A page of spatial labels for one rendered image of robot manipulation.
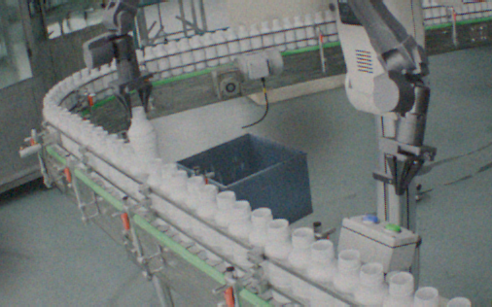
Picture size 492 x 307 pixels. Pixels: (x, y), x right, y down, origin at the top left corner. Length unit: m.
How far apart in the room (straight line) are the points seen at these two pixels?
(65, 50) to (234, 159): 4.58
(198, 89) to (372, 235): 1.98
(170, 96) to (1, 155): 1.95
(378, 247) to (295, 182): 0.87
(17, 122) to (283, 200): 2.92
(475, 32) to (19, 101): 3.24
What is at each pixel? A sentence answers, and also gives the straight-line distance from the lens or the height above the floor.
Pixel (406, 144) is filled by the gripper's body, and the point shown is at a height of 1.28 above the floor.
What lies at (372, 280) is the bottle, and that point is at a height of 1.15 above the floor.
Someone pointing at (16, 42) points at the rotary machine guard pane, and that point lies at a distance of 4.46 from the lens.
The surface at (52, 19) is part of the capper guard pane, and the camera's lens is 6.51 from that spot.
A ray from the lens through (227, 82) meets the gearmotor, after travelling 2.88.
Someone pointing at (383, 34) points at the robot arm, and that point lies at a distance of 1.08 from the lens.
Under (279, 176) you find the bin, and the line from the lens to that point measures 1.90.
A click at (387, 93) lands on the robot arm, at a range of 1.02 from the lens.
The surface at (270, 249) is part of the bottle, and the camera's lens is 1.10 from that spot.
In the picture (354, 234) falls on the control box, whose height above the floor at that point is 1.10.
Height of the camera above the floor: 1.69
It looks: 22 degrees down
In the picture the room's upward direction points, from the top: 10 degrees counter-clockwise
